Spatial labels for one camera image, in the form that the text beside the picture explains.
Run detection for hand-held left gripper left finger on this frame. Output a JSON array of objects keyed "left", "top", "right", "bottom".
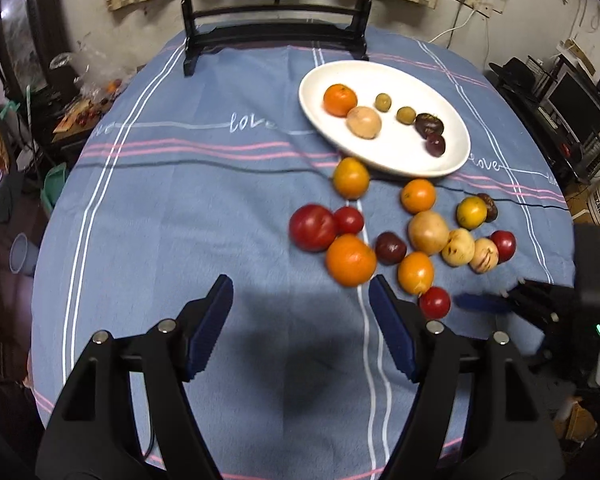
[{"left": 36, "top": 274, "right": 234, "bottom": 480}]

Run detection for green plastic basin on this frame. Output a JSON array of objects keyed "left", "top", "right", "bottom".
[{"left": 42, "top": 162, "right": 71, "bottom": 212}]

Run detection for grey plastic cup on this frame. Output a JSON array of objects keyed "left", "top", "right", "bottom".
[{"left": 8, "top": 233, "right": 39, "bottom": 276}]

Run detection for cardboard box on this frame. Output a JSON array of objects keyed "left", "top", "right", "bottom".
[{"left": 562, "top": 185, "right": 597, "bottom": 224}]

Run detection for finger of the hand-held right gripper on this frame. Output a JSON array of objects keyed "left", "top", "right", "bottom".
[
  {"left": 452, "top": 290, "right": 556, "bottom": 328},
  {"left": 517, "top": 279, "right": 576, "bottom": 311}
]

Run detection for white cable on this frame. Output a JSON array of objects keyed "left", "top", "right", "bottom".
[{"left": 426, "top": 7, "right": 477, "bottom": 45}]

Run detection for black hat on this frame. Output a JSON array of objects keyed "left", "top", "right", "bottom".
[{"left": 487, "top": 57, "right": 537, "bottom": 90}]

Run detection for clear plastic bags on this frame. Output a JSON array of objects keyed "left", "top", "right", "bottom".
[{"left": 49, "top": 35, "right": 137, "bottom": 107}]

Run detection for dark purple fruit with calyx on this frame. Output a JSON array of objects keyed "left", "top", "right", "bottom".
[{"left": 414, "top": 112, "right": 445, "bottom": 139}]

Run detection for tan round fruit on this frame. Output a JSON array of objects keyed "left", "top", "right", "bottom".
[
  {"left": 346, "top": 105, "right": 383, "bottom": 140},
  {"left": 407, "top": 210, "right": 450, "bottom": 256}
]

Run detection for small red fruit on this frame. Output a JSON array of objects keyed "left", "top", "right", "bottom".
[
  {"left": 418, "top": 286, "right": 452, "bottom": 320},
  {"left": 333, "top": 206, "right": 365, "bottom": 236},
  {"left": 489, "top": 230, "right": 517, "bottom": 264}
]

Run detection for blue striped tablecloth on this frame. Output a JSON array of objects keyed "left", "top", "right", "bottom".
[{"left": 27, "top": 22, "right": 578, "bottom": 480}]

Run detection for dark brown mangosteen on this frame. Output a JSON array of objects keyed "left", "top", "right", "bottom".
[{"left": 476, "top": 193, "right": 499, "bottom": 224}]

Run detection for beige speckled fruit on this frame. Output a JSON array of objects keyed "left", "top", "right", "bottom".
[
  {"left": 468, "top": 237, "right": 500, "bottom": 274},
  {"left": 440, "top": 228, "right": 476, "bottom": 267}
]

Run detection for large orange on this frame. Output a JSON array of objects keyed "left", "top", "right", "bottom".
[{"left": 325, "top": 233, "right": 378, "bottom": 288}]

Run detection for black wooden stand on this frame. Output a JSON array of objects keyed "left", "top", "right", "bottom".
[{"left": 180, "top": 0, "right": 372, "bottom": 77}]

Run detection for dark wooden cabinet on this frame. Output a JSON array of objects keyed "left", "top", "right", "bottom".
[{"left": 0, "top": 0, "right": 77, "bottom": 107}]

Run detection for white oval plate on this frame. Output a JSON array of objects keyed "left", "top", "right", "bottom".
[{"left": 298, "top": 60, "right": 472, "bottom": 178}]

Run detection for yellowish orange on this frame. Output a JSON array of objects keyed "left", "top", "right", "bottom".
[{"left": 455, "top": 196, "right": 489, "bottom": 231}]

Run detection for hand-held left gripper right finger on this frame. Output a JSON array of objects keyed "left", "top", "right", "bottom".
[{"left": 369, "top": 275, "right": 566, "bottom": 480}]

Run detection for large red apple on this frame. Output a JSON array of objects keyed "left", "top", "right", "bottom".
[{"left": 288, "top": 203, "right": 338, "bottom": 253}]

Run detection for computer monitor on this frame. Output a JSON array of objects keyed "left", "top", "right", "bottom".
[{"left": 547, "top": 70, "right": 600, "bottom": 137}]

